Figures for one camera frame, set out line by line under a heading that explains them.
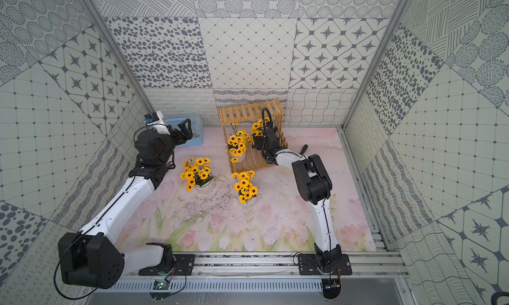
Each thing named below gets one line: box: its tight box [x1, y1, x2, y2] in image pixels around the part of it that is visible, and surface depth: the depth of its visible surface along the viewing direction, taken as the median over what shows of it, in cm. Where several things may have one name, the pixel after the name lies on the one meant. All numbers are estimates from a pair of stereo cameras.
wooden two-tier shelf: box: [218, 98, 289, 174], surface depth 92 cm
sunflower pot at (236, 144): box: [227, 129, 251, 164], surface depth 93 cm
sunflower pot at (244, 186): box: [231, 170, 259, 205], surface depth 80 cm
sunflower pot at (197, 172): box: [180, 157, 214, 192], surface depth 87 cm
